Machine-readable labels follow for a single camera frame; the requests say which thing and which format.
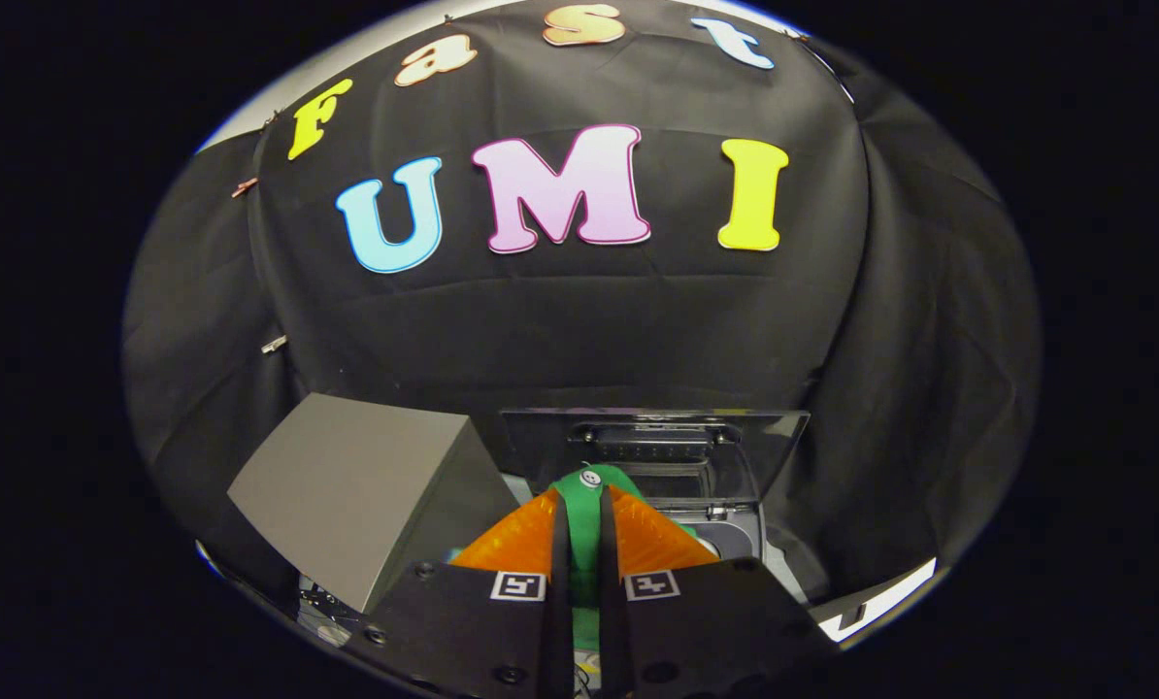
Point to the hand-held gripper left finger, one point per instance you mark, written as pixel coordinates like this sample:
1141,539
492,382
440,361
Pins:
562,602

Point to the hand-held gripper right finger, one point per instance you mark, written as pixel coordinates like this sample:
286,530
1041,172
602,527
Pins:
612,621

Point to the green polo shirt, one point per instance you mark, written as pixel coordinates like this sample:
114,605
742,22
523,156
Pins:
584,524

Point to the grey box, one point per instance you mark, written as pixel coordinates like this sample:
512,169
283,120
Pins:
356,485

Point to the black backdrop cloth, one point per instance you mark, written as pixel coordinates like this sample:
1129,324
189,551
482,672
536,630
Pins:
579,330

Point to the small white clip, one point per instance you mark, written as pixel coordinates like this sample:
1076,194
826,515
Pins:
274,345

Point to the small red clip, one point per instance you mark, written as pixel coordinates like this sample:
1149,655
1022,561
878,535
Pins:
245,186

